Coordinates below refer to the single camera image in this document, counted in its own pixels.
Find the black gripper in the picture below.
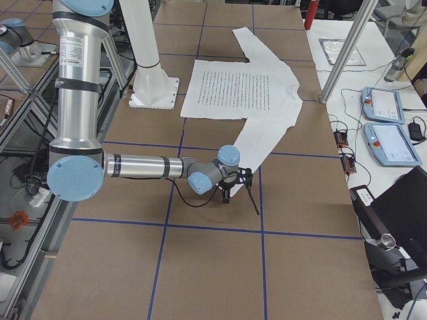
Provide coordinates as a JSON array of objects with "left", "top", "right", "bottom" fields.
[{"left": 219, "top": 167, "right": 247, "bottom": 204}]

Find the white long-sleeve printed shirt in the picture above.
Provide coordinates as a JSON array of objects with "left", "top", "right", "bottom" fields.
[{"left": 179, "top": 27, "right": 304, "bottom": 197}]

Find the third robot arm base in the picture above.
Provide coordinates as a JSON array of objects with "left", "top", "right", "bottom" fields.
[{"left": 1, "top": 18, "right": 58, "bottom": 67}]

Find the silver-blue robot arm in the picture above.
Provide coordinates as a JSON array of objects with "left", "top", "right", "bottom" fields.
[{"left": 47, "top": 1, "right": 251, "bottom": 202}]

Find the orange-black connector box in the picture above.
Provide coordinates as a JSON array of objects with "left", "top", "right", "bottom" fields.
[
  {"left": 340, "top": 155, "right": 357, "bottom": 176},
  {"left": 334, "top": 131, "right": 348, "bottom": 148}
]

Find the steel cup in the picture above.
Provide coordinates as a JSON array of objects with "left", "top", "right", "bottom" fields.
[{"left": 378, "top": 233, "right": 396, "bottom": 251}]

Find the lower blue teach pendant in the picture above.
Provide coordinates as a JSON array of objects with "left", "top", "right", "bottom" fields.
[{"left": 363, "top": 123, "right": 422, "bottom": 167}]

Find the blue teach pendant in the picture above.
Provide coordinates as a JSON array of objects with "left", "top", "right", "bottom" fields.
[
  {"left": 362, "top": 87, "right": 405, "bottom": 124},
  {"left": 363, "top": 123, "right": 422, "bottom": 167}
]

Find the black laptop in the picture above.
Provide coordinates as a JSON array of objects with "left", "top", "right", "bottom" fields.
[{"left": 350, "top": 166, "right": 426, "bottom": 267}]

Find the upper blue teach pendant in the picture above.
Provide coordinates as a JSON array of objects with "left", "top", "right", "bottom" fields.
[{"left": 362, "top": 87, "right": 405, "bottom": 124}]

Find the black-edged foil sheet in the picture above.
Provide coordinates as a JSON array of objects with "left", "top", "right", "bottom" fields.
[{"left": 318, "top": 38, "right": 366, "bottom": 66}]

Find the black power adapter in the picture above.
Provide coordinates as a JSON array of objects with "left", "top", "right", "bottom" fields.
[{"left": 408, "top": 122, "right": 424, "bottom": 142}]

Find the red cylinder bottle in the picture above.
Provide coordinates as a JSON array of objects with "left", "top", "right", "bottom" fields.
[{"left": 304, "top": 0, "right": 320, "bottom": 30}]

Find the white camera stand column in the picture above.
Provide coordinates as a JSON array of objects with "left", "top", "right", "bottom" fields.
[{"left": 119, "top": 0, "right": 179, "bottom": 110}]

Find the aluminium frame post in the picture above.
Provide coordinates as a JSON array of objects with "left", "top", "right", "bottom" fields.
[{"left": 320, "top": 0, "right": 378, "bottom": 104}]

